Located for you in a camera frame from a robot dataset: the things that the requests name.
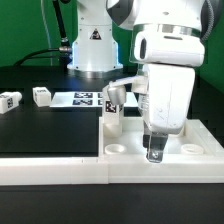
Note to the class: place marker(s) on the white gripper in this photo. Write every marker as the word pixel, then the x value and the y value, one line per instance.
pixel 165 105

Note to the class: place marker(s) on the white square tabletop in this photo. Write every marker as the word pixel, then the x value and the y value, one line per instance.
pixel 193 141

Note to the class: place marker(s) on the white L-shaped obstacle fence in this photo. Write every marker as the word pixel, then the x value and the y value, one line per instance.
pixel 200 162

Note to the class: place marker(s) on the white sheet with fiducial tags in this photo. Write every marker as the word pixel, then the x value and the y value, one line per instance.
pixel 77 99

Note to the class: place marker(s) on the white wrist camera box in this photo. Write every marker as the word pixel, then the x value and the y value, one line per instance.
pixel 125 88

